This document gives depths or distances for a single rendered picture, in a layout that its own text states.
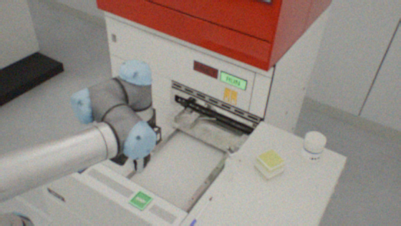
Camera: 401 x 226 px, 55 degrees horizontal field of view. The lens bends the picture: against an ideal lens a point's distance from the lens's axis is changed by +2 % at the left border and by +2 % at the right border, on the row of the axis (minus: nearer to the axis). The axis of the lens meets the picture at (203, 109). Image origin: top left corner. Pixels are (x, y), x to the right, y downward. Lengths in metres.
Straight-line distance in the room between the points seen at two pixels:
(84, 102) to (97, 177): 0.52
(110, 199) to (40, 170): 0.58
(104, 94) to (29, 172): 0.25
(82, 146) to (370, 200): 2.25
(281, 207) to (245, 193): 0.12
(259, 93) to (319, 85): 1.71
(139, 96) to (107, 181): 0.48
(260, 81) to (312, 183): 0.41
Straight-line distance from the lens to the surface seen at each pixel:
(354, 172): 2.88
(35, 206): 2.56
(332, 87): 3.13
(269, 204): 1.27
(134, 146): 0.76
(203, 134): 1.57
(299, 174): 1.38
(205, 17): 1.39
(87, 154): 0.74
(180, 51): 1.59
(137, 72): 0.89
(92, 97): 0.86
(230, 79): 1.51
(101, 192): 1.29
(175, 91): 1.71
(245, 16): 1.30
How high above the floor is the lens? 1.96
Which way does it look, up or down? 39 degrees down
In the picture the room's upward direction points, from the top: 4 degrees clockwise
